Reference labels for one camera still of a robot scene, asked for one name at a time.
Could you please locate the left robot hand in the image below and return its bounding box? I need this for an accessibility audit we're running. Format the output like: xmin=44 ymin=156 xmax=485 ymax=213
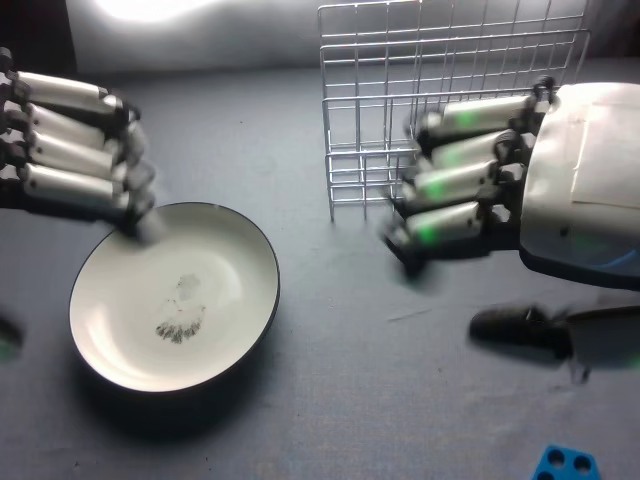
xmin=0 ymin=47 xmax=165 ymax=365

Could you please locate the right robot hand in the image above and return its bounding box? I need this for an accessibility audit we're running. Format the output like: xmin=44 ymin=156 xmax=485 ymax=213
xmin=379 ymin=74 xmax=640 ymax=386

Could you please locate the white plate with dark rim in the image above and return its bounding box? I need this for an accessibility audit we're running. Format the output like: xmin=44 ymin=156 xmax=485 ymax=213
xmin=68 ymin=201 xmax=282 ymax=397

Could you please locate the white backdrop sheet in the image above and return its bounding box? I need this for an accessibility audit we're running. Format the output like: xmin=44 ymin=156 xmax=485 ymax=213
xmin=64 ymin=0 xmax=640 ymax=71

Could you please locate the grey tablecloth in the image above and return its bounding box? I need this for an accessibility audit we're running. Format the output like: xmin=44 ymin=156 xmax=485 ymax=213
xmin=0 ymin=54 xmax=640 ymax=480

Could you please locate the blue pentagon block with holes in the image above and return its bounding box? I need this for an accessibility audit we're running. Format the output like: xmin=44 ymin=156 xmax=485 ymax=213
xmin=530 ymin=443 xmax=601 ymax=480

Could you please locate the silver wire dish rack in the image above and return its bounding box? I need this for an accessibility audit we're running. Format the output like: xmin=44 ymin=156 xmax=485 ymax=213
xmin=317 ymin=0 xmax=592 ymax=222

